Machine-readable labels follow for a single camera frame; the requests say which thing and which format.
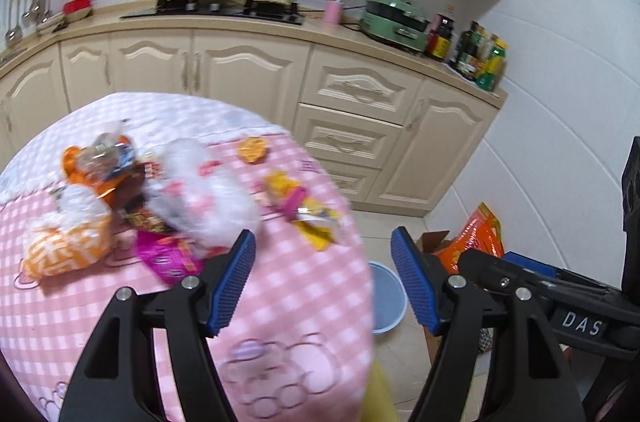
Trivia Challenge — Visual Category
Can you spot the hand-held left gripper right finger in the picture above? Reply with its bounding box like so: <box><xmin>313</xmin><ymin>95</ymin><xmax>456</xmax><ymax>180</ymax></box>
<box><xmin>391</xmin><ymin>227</ymin><xmax>586</xmax><ymax>422</ymax></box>

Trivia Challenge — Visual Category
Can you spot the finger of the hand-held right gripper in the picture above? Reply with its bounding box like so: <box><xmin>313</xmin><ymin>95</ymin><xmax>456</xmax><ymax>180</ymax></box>
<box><xmin>501</xmin><ymin>251</ymin><xmax>558</xmax><ymax>279</ymax></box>
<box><xmin>459</xmin><ymin>249</ymin><xmax>551</xmax><ymax>299</ymax></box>

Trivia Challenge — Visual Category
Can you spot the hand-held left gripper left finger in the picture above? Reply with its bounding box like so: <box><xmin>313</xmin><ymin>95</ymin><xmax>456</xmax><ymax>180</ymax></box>
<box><xmin>59</xmin><ymin>229</ymin><xmax>257</xmax><ymax>422</ymax></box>

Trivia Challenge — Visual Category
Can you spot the blue plastic bin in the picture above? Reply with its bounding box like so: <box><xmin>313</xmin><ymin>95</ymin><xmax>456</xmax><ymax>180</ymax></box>
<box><xmin>369</xmin><ymin>261</ymin><xmax>407</xmax><ymax>336</ymax></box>

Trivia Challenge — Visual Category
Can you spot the orange soda can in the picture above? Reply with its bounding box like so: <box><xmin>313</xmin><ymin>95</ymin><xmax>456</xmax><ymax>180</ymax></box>
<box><xmin>61</xmin><ymin>145</ymin><xmax>117</xmax><ymax>204</ymax></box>

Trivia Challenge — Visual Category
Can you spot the orange plastic bag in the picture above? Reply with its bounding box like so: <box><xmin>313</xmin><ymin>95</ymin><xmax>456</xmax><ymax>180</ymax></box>
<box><xmin>436</xmin><ymin>202</ymin><xmax>505</xmax><ymax>275</ymax></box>

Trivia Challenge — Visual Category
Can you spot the brown cardboard box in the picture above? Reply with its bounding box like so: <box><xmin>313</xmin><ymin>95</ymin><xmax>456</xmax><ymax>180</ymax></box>
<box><xmin>419</xmin><ymin>229</ymin><xmax>493</xmax><ymax>368</ymax></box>

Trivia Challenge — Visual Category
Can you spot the magenta snack packet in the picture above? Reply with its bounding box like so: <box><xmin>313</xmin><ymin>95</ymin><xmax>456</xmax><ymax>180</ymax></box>
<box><xmin>136</xmin><ymin>229</ymin><xmax>207</xmax><ymax>286</ymax></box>

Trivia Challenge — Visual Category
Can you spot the pink checked tablecloth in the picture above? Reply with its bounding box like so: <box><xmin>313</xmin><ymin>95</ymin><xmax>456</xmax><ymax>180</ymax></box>
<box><xmin>0</xmin><ymin>91</ymin><xmax>376</xmax><ymax>422</ymax></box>

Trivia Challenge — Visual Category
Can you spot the large clear plastic bag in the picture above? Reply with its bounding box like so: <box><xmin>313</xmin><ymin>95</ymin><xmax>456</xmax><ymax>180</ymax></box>
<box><xmin>147</xmin><ymin>141</ymin><xmax>261</xmax><ymax>254</ymax></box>

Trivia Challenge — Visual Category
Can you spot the yellow foil wrapper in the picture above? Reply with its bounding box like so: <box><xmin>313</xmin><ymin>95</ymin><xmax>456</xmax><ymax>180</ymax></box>
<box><xmin>290</xmin><ymin>197</ymin><xmax>347</xmax><ymax>253</ymax></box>

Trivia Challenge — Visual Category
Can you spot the red yellow wrapper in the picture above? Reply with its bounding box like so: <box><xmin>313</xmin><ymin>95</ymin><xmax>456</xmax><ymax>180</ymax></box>
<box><xmin>125</xmin><ymin>209</ymin><xmax>172</xmax><ymax>234</ymax></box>

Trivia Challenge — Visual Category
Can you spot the yellow pink snack wrapper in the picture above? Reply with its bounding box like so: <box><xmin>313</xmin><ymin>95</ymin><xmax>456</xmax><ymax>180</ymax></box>
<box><xmin>262</xmin><ymin>171</ymin><xmax>307</xmax><ymax>214</ymax></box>

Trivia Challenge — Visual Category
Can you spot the yellow table leg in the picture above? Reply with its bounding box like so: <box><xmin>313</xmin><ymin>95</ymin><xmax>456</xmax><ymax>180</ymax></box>
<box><xmin>362</xmin><ymin>359</ymin><xmax>402</xmax><ymax>422</ymax></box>

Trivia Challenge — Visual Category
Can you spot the dark brown wrapper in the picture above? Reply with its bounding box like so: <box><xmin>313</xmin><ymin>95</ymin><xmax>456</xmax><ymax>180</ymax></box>
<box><xmin>114</xmin><ymin>167</ymin><xmax>152</xmax><ymax>214</ymax></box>

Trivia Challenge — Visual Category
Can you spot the small orange pumpkin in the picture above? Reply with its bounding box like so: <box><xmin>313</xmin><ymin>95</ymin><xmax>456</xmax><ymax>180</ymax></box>
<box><xmin>238</xmin><ymin>137</ymin><xmax>269</xmax><ymax>164</ymax></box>

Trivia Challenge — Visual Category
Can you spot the white orange snack bag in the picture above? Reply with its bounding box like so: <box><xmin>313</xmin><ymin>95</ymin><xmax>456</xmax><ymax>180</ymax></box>
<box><xmin>22</xmin><ymin>185</ymin><xmax>114</xmax><ymax>281</ymax></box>

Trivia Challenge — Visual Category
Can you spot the crumpled clear plastic packaging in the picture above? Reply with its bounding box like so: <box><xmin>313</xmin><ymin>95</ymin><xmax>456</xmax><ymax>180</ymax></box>
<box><xmin>81</xmin><ymin>121</ymin><xmax>139</xmax><ymax>183</ymax></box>

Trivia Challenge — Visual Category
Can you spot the cream kitchen base cabinet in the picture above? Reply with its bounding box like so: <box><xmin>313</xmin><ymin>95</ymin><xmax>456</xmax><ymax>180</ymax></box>
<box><xmin>0</xmin><ymin>20</ymin><xmax>509</xmax><ymax>219</ymax></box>

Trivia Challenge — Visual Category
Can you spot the dark green oil bottle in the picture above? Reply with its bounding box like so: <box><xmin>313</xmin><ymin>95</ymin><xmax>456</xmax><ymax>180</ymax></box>
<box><xmin>450</xmin><ymin>21</ymin><xmax>481</xmax><ymax>76</ymax></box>

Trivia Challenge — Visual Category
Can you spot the dark soy sauce bottle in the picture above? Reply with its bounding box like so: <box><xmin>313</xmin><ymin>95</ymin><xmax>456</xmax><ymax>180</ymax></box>
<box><xmin>426</xmin><ymin>7</ymin><xmax>457</xmax><ymax>61</ymax></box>

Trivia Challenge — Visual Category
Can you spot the green electric cooker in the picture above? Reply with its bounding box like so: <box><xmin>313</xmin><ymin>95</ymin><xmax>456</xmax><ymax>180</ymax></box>
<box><xmin>359</xmin><ymin>0</ymin><xmax>432</xmax><ymax>52</ymax></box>

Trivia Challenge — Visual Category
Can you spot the black gas stove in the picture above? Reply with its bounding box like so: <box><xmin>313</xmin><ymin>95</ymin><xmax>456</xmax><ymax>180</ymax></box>
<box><xmin>120</xmin><ymin>0</ymin><xmax>306</xmax><ymax>27</ymax></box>

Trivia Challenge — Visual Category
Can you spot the pink utensil holder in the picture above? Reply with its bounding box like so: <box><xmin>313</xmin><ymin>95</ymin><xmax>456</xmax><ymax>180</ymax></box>
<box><xmin>322</xmin><ymin>0</ymin><xmax>345</xmax><ymax>25</ymax></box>

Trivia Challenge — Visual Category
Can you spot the red container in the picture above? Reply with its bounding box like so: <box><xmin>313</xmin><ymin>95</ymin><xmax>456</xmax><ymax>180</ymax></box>
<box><xmin>62</xmin><ymin>0</ymin><xmax>95</xmax><ymax>21</ymax></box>

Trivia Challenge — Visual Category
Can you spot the steel ladle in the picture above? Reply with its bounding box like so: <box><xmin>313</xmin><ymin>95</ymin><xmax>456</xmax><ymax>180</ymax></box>
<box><xmin>5</xmin><ymin>0</ymin><xmax>24</xmax><ymax>44</ymax></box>

